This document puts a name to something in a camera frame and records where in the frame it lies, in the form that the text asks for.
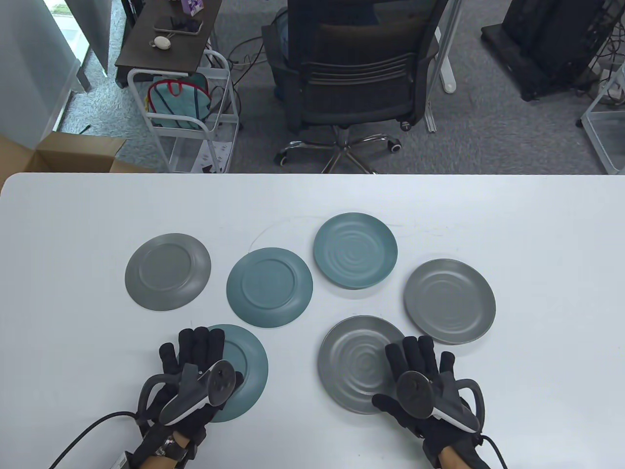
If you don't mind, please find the black equipment rack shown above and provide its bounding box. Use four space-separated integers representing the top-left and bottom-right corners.
481 0 617 102

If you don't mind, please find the smartphone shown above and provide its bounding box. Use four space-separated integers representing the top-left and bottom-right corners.
154 17 203 36

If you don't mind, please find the white wire cart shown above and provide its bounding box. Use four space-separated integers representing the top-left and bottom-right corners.
581 64 625 175

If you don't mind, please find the black glove cable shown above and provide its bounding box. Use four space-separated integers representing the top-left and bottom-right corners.
481 434 508 469
49 412 142 469

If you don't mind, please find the white rolling cart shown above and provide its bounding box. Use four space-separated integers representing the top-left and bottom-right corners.
127 49 241 174

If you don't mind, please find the light teal rippled plate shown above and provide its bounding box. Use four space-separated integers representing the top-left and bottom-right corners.
313 212 398 290

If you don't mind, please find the smooth grey plate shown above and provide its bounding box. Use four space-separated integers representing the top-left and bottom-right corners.
125 233 212 312

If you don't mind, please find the cardboard box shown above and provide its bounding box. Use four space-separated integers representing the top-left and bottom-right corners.
0 131 157 191

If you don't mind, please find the person's left hand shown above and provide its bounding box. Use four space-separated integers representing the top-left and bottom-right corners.
137 327 244 448

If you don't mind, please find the dark brown desk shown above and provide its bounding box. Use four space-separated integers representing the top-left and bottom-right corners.
115 0 223 88

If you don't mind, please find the white office desk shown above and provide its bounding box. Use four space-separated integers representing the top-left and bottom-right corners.
425 0 464 132

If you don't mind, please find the person's left forearm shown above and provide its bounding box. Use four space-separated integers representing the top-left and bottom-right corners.
128 432 191 469

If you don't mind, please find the teal bag with red trim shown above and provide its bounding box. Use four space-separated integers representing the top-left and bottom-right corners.
147 73 211 130

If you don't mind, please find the grey and white controller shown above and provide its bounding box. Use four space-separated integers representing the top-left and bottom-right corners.
137 360 235 426
395 371 485 433

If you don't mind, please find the black office chair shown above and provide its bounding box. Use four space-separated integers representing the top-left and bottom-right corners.
262 0 442 174

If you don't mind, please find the person's right hand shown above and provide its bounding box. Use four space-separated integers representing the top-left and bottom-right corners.
372 335 484 453

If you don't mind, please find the dark grey rippled plate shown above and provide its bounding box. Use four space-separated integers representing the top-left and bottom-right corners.
317 315 416 415

